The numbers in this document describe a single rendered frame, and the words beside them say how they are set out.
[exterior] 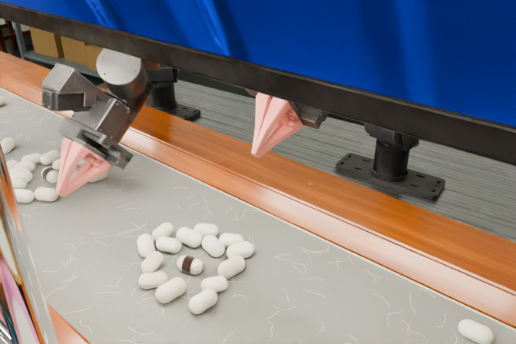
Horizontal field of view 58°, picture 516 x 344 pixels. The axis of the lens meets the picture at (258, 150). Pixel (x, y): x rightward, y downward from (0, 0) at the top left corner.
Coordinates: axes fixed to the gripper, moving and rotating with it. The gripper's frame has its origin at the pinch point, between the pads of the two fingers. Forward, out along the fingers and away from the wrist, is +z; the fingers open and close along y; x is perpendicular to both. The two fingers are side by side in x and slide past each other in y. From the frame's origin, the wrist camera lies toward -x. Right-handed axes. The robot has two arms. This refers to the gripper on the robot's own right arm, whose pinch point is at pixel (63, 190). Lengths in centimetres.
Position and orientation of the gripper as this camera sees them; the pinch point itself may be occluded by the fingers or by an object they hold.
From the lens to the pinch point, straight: 71.0
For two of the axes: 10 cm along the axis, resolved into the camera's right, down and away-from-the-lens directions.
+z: -4.8, 8.5, -2.2
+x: 4.1, 4.4, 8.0
